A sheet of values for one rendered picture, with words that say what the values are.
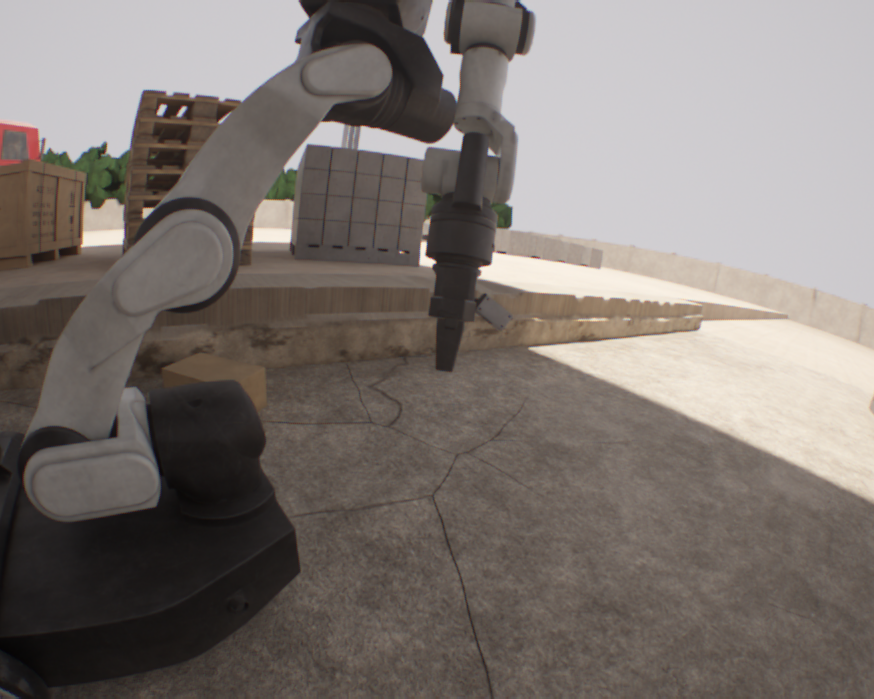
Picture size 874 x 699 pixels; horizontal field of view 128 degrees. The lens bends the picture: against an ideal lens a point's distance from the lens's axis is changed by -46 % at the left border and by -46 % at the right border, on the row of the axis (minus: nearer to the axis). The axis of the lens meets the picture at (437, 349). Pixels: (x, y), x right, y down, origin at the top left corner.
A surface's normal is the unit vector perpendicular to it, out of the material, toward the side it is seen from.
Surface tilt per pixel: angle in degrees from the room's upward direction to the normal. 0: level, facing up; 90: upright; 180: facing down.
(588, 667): 0
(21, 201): 90
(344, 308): 89
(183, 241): 90
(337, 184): 90
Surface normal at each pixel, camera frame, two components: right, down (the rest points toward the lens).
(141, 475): 0.66, 0.29
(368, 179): 0.40, 0.30
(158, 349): 0.49, 0.45
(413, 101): 0.55, 0.64
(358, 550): 0.11, -0.95
